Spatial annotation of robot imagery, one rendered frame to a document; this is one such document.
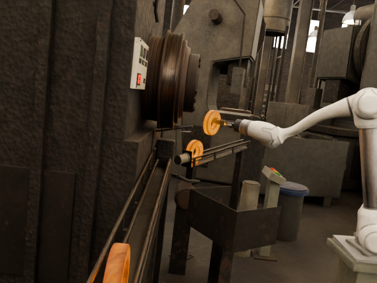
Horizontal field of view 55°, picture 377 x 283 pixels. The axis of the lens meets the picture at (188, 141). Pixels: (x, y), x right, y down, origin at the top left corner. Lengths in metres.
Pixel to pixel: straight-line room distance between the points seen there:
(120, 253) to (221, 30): 3.92
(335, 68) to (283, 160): 1.83
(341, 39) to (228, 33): 1.60
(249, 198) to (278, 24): 8.40
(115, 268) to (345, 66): 4.68
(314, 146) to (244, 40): 1.46
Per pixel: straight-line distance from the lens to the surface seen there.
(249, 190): 2.47
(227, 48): 4.45
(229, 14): 4.52
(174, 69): 1.56
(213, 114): 2.19
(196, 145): 2.28
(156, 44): 1.67
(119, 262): 0.74
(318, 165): 4.18
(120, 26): 1.34
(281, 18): 10.62
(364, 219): 1.88
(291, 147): 3.96
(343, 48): 5.25
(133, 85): 1.33
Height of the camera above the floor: 1.07
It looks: 7 degrees down
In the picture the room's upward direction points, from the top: 7 degrees clockwise
